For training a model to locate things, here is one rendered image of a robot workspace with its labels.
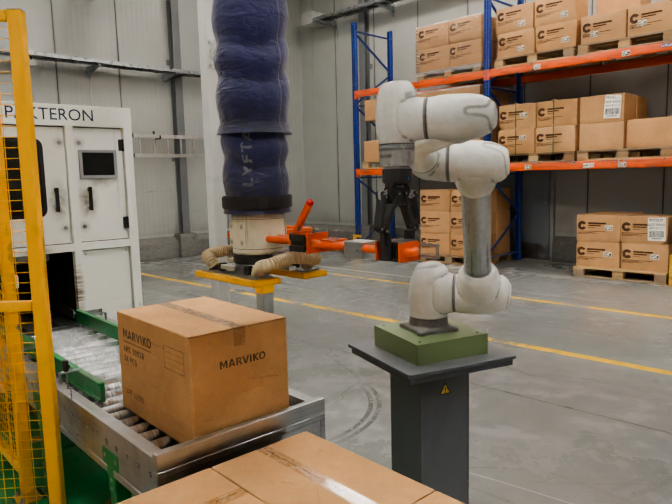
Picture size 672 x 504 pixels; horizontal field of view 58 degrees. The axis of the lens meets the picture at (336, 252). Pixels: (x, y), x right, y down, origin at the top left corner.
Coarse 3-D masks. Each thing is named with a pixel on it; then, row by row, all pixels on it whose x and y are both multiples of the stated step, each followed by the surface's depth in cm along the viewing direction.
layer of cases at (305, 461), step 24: (240, 456) 202; (264, 456) 202; (288, 456) 201; (312, 456) 201; (336, 456) 201; (360, 456) 200; (192, 480) 187; (216, 480) 187; (240, 480) 186; (264, 480) 186; (288, 480) 185; (312, 480) 185; (336, 480) 185; (360, 480) 184; (384, 480) 184; (408, 480) 184
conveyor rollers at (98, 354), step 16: (32, 336) 370; (64, 336) 366; (80, 336) 371; (96, 336) 369; (64, 352) 332; (80, 352) 336; (96, 352) 333; (112, 352) 330; (96, 368) 306; (112, 368) 303; (112, 384) 277; (96, 400) 262; (112, 400) 258; (128, 416) 243; (144, 432) 222; (160, 432) 224; (160, 448) 214
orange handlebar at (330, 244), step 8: (288, 232) 211; (272, 240) 188; (280, 240) 185; (288, 240) 183; (312, 240) 175; (320, 240) 172; (328, 240) 169; (336, 240) 169; (344, 240) 172; (328, 248) 171; (336, 248) 168; (368, 248) 159; (408, 248) 150; (416, 248) 151; (408, 256) 151
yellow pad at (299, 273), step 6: (294, 264) 200; (276, 270) 201; (282, 270) 199; (294, 270) 196; (300, 270) 194; (306, 270) 195; (312, 270) 196; (318, 270) 196; (324, 270) 197; (288, 276) 197; (294, 276) 194; (300, 276) 192; (306, 276) 191; (312, 276) 193; (318, 276) 195
